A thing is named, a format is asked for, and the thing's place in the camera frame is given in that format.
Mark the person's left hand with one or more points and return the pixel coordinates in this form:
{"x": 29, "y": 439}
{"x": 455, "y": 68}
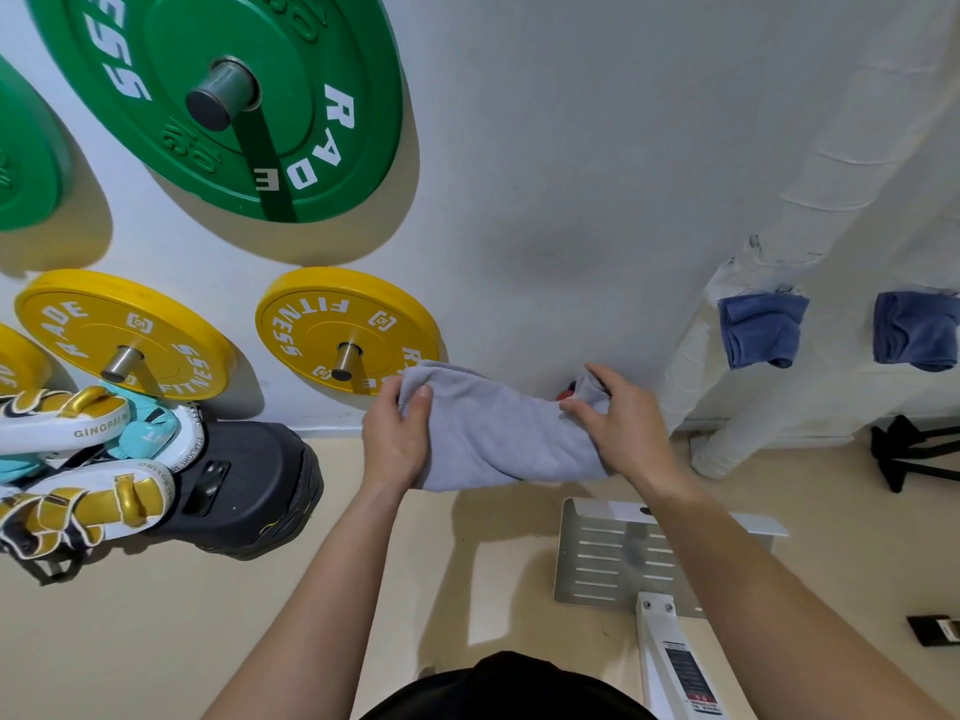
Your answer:
{"x": 394, "y": 446}

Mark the person's right hand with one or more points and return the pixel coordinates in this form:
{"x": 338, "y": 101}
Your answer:
{"x": 630, "y": 434}

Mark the person's left thumb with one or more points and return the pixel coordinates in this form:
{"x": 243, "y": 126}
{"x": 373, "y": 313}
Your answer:
{"x": 420, "y": 412}

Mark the person's right thumb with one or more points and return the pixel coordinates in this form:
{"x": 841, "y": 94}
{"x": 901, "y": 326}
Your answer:
{"x": 581, "y": 413}

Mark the grey towel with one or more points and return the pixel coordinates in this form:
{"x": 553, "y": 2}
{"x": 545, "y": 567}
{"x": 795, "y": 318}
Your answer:
{"x": 495, "y": 431}

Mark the person's left forearm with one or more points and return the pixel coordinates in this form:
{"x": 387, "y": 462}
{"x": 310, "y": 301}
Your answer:
{"x": 330, "y": 592}

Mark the person's right forearm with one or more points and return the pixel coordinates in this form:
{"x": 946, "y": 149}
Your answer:
{"x": 765, "y": 599}

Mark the small red object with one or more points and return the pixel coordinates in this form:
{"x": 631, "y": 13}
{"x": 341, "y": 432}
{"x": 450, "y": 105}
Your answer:
{"x": 568, "y": 389}

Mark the yellow weight plate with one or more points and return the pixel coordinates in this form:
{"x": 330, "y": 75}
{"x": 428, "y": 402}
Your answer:
{"x": 19, "y": 359}
{"x": 315, "y": 311}
{"x": 82, "y": 329}

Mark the white slotted metal plate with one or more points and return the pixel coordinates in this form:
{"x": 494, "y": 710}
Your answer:
{"x": 607, "y": 562}

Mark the black round pad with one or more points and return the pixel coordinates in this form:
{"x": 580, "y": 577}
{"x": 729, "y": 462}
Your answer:
{"x": 259, "y": 472}

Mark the white wrapped pipe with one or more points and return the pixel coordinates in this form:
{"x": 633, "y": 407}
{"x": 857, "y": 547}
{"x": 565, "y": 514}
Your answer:
{"x": 765, "y": 434}
{"x": 832, "y": 172}

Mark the blue cloth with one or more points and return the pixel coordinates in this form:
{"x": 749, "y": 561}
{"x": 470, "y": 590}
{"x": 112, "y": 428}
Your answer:
{"x": 919, "y": 329}
{"x": 761, "y": 329}

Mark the white machine beam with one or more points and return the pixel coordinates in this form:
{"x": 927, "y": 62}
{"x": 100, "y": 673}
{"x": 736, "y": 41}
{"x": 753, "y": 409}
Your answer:
{"x": 675, "y": 659}

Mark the teal white focus pad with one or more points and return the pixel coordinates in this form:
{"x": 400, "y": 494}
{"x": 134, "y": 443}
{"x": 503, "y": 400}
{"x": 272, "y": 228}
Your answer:
{"x": 146, "y": 434}

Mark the person's black shirt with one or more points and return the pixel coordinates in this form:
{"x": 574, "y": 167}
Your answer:
{"x": 510, "y": 689}

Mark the white gold boxing mitt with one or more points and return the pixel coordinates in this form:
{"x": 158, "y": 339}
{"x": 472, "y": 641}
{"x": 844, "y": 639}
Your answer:
{"x": 82, "y": 502}
{"x": 52, "y": 427}

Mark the thick grey metal peg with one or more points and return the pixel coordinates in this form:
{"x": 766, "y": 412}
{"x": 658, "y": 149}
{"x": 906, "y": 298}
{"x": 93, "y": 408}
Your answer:
{"x": 221, "y": 93}

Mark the small black box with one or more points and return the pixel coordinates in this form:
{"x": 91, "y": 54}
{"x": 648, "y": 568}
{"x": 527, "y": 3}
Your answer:
{"x": 930, "y": 629}

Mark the large green weight plate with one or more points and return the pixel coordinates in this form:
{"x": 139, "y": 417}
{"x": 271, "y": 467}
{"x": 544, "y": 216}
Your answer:
{"x": 150, "y": 37}

